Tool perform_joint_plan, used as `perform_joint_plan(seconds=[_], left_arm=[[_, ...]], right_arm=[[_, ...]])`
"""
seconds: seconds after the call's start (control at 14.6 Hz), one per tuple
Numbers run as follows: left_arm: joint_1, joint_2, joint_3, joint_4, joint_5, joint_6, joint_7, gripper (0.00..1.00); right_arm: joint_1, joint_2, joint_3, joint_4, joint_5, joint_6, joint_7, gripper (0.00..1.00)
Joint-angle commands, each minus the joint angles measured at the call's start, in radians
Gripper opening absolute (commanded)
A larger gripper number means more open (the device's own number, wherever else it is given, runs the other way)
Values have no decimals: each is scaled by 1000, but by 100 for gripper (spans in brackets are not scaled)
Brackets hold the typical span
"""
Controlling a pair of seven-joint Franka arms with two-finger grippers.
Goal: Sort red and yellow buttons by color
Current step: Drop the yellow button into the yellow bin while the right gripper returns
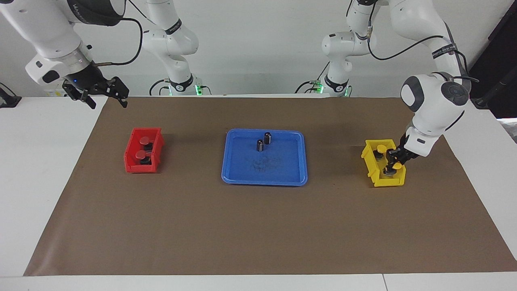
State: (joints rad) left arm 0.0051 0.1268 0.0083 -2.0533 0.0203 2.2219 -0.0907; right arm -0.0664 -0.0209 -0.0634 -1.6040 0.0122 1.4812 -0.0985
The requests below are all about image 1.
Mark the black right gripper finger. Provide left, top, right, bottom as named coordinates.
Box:
left=108, top=76, right=130, bottom=108
left=79, top=90, right=97, bottom=110

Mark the yellow plastic bin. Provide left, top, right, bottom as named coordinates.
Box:
left=361, top=139, right=407, bottom=188

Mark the red plastic bin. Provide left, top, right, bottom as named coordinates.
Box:
left=123, top=127, right=165, bottom=173

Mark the black clamp at table edge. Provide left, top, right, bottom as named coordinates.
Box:
left=0, top=83, right=22, bottom=108

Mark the black background panel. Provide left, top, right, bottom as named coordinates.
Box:
left=464, top=0, right=517, bottom=120

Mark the blue plastic tray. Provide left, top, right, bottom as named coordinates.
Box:
left=221, top=129, right=308, bottom=187

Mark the brown paper mat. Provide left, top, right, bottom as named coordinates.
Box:
left=23, top=96, right=517, bottom=276

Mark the black right base cable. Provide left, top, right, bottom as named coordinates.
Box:
left=149, top=79, right=172, bottom=97

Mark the black base cable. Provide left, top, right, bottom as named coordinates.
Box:
left=294, top=63, right=330, bottom=94
left=149, top=79, right=172, bottom=97

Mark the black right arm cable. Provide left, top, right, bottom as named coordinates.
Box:
left=93, top=16, right=144, bottom=66

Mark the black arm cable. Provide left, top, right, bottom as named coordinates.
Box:
left=93, top=16, right=144, bottom=66
left=366, top=0, right=480, bottom=84

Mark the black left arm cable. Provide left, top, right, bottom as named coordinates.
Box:
left=366, top=0, right=480, bottom=84

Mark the black left base cable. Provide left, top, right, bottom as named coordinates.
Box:
left=294, top=63, right=330, bottom=94

